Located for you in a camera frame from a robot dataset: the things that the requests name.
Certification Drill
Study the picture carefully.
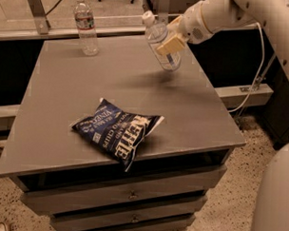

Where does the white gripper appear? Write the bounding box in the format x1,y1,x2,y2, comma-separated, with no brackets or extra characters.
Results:
155,0,213,55

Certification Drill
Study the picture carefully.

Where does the blue plastic water bottle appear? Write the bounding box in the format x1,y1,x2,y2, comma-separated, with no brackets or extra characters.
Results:
142,10,181,71

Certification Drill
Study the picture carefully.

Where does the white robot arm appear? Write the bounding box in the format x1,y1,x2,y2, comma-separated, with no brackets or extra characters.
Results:
156,0,289,81

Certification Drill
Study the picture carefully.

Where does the clear plastic water bottle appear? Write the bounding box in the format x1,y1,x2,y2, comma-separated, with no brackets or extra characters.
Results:
74,0,99,56

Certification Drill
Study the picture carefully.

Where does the blue kettle chips bag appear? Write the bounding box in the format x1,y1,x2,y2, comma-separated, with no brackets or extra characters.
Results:
71,98,164,172

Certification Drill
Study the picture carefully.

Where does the grey drawer cabinet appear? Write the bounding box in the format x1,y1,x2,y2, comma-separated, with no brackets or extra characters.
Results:
0,36,244,231

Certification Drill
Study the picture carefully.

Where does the white cable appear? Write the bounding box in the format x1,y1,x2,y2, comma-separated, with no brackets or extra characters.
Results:
227,21,268,115

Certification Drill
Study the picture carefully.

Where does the metal frame rail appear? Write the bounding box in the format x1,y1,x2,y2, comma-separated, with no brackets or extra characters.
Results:
0,14,145,41

